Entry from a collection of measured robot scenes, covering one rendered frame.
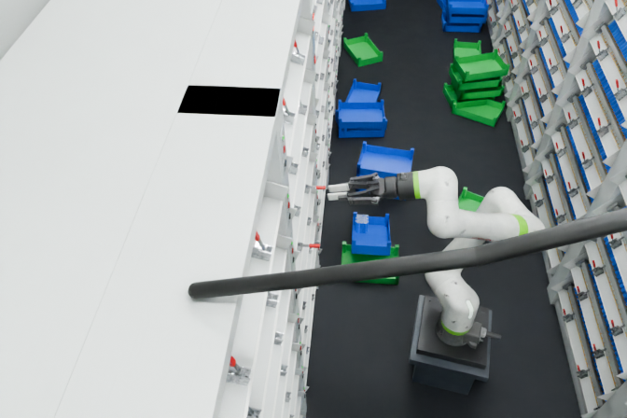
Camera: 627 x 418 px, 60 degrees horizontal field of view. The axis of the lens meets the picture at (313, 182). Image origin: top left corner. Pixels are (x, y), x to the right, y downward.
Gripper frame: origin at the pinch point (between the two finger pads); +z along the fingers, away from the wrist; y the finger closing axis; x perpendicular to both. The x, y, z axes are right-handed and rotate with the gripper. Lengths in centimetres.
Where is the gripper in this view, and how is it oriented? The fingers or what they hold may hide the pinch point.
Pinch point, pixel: (338, 191)
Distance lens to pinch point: 189.3
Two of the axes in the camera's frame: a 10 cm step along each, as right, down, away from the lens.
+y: -0.9, 7.3, -6.8
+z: -9.7, 0.9, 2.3
